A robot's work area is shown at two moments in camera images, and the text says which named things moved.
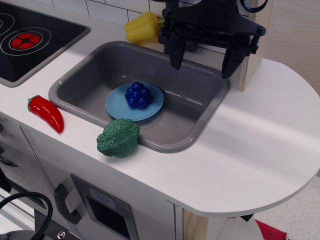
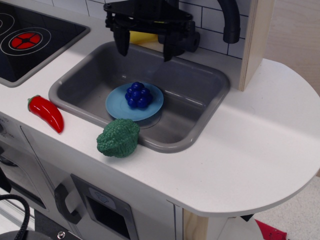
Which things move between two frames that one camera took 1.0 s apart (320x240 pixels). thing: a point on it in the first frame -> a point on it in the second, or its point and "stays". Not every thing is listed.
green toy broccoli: (120, 138) stays
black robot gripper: (208, 21) -> (173, 26)
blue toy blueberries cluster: (138, 95) stays
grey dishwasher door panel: (112, 216) stays
